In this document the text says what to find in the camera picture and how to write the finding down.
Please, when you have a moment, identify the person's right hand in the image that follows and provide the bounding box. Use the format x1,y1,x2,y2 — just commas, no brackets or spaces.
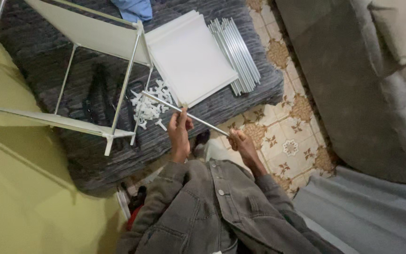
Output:
228,128,262,170

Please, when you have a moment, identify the person's left hand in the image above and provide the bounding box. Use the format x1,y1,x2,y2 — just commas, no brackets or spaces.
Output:
167,107,195,163

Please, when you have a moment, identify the bundle of silver metal rods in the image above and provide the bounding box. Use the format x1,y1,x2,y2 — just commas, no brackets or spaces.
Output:
208,17,261,96

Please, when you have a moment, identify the gray denim jacket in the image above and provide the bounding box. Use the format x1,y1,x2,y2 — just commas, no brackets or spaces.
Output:
116,159,344,254

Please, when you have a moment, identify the white shelf frame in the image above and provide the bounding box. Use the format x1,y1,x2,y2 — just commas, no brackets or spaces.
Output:
0,0,154,157

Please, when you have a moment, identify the pile of white plastic connectors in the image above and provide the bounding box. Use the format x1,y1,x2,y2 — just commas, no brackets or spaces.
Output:
130,79,174,132

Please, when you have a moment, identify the gray striped blanket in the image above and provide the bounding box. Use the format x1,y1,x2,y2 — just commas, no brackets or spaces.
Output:
0,0,285,197

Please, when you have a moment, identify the red and black bag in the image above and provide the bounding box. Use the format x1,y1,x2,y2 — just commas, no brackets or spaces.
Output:
125,186,148,231

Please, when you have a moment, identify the stack of white panels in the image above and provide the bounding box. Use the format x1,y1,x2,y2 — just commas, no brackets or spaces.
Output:
144,9,239,108

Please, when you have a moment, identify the blue cloth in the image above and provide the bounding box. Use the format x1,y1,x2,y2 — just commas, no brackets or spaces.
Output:
111,0,153,23

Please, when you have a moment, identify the gray sofa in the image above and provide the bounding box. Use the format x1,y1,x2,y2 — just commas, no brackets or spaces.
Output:
275,0,406,184

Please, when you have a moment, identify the silver metal rod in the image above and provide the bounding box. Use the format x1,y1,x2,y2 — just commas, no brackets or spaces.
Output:
142,91,230,137

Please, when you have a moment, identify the light gray sheet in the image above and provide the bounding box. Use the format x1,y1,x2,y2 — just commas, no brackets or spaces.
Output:
293,166,406,254

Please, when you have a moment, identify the beige cushion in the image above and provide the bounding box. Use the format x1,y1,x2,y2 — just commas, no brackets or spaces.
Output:
368,0,406,82

